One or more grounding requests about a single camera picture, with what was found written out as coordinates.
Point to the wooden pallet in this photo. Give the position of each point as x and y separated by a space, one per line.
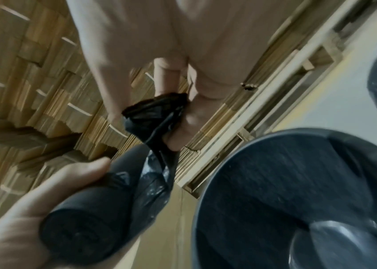
274 92

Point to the person's right hand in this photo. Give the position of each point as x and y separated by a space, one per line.
181 31

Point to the person's left hand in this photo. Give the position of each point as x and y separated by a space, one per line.
9 236

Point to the round black bin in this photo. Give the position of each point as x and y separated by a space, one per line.
274 189

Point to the roll of black bags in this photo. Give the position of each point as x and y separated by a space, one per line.
92 210

